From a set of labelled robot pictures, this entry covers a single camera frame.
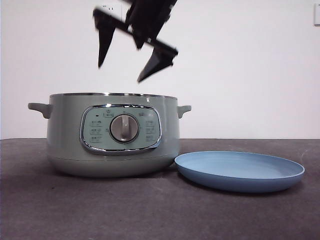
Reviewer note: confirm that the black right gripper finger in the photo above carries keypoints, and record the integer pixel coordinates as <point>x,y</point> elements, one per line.
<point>160,62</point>
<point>105,35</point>

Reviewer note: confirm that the pale green electric steamer pot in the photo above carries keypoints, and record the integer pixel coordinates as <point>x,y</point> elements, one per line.
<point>65,140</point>

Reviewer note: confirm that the light blue round plate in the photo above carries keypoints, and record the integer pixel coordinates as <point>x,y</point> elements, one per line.
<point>237,172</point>

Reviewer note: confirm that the white wall socket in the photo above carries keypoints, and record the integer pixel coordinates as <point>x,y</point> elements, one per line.
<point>112,12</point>

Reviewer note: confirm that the white wall switch plate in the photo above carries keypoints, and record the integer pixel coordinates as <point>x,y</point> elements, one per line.
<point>317,14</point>

